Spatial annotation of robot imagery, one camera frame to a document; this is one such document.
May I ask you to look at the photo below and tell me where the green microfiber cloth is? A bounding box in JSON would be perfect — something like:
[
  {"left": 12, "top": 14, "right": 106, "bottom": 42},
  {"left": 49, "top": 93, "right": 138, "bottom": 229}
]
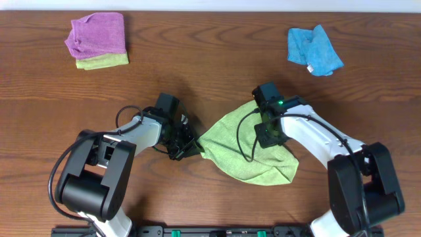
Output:
[{"left": 199, "top": 101, "right": 299, "bottom": 186}]

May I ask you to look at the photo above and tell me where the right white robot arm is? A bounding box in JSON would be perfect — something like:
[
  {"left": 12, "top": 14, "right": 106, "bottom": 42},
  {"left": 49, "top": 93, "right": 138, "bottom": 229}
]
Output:
[{"left": 252, "top": 82, "right": 405, "bottom": 236}]

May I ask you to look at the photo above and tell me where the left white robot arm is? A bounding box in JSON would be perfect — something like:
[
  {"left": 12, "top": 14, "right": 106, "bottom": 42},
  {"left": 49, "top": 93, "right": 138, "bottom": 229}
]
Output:
[{"left": 47, "top": 93, "right": 201, "bottom": 236}]

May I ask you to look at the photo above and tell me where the blue crumpled cloth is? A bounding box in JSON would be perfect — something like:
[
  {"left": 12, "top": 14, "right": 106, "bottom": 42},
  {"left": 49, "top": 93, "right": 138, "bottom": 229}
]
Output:
[{"left": 287, "top": 25, "right": 344, "bottom": 76}]

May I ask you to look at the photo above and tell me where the light green folded cloth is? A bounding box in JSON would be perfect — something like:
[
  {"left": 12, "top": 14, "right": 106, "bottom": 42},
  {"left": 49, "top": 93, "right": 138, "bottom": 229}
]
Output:
[{"left": 76, "top": 53, "right": 129, "bottom": 70}]

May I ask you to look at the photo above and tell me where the purple folded cloth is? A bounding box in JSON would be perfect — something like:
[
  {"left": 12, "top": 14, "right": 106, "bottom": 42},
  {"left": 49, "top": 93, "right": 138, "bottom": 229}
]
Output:
[{"left": 64, "top": 12, "right": 126, "bottom": 60}]

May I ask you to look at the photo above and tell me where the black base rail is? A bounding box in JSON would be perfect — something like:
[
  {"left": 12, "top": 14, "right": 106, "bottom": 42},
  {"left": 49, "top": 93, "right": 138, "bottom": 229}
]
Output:
[{"left": 51, "top": 226, "right": 385, "bottom": 237}]

